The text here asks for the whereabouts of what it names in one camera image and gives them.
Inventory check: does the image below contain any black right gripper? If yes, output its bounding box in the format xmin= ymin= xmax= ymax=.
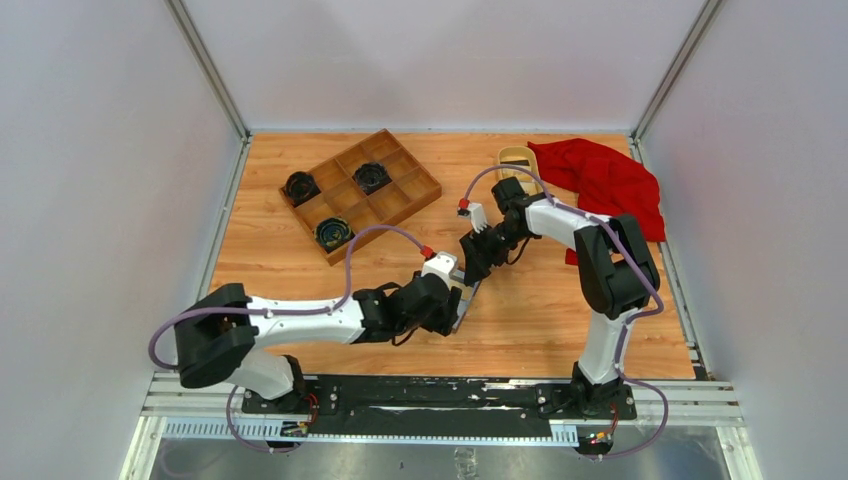
xmin=461 ymin=221 xmax=529 ymax=286

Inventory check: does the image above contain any beige oval tray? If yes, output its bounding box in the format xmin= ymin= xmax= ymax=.
xmin=495 ymin=146 xmax=543 ymax=195

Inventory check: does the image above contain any brown leather card holder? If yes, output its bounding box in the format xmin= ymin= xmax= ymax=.
xmin=452 ymin=282 xmax=481 ymax=333

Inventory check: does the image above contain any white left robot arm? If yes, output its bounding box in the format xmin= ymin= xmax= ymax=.
xmin=172 ymin=273 xmax=468 ymax=413

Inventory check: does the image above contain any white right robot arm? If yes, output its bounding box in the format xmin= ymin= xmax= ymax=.
xmin=457 ymin=177 xmax=660 ymax=418

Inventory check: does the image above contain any brown wooden compartment tray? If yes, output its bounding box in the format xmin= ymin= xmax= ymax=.
xmin=279 ymin=129 xmax=442 ymax=266

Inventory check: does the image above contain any red cloth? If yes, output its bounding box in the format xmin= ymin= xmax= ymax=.
xmin=527 ymin=138 xmax=667 ymax=243

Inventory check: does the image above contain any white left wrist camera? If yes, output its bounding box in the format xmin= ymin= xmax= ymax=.
xmin=421 ymin=252 xmax=459 ymax=287

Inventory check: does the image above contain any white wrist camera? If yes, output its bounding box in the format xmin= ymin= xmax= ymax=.
xmin=421 ymin=252 xmax=459 ymax=287
xmin=457 ymin=198 xmax=489 ymax=233

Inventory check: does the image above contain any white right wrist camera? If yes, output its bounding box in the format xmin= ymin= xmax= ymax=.
xmin=457 ymin=198 xmax=489 ymax=233

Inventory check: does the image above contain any black coiled cable upper right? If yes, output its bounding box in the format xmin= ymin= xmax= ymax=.
xmin=352 ymin=161 xmax=392 ymax=195

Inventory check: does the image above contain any black coiled cable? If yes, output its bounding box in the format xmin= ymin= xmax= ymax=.
xmin=314 ymin=217 xmax=356 ymax=253
xmin=352 ymin=161 xmax=392 ymax=195
xmin=284 ymin=171 xmax=323 ymax=206

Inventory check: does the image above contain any black coiled cable lower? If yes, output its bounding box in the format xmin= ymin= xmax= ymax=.
xmin=314 ymin=217 xmax=356 ymax=253

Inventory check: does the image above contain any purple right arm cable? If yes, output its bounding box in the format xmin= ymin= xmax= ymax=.
xmin=460 ymin=164 xmax=670 ymax=462

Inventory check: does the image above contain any black coiled cable upper left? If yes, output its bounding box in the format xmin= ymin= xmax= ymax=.
xmin=284 ymin=171 xmax=323 ymax=206

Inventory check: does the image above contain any slotted cable duct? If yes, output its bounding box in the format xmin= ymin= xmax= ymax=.
xmin=161 ymin=417 xmax=579 ymax=447

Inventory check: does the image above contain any aluminium table edge rail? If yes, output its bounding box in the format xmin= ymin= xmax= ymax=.
xmin=194 ymin=132 xmax=254 ymax=300

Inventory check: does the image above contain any right aluminium corner post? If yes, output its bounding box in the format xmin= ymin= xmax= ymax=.
xmin=630 ymin=0 xmax=725 ymax=143

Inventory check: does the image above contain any aluminium corner post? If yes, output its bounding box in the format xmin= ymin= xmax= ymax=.
xmin=164 ymin=0 xmax=250 ymax=143
xmin=630 ymin=0 xmax=725 ymax=143

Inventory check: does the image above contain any left aluminium corner post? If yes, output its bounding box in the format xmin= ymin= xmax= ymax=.
xmin=164 ymin=0 xmax=250 ymax=143

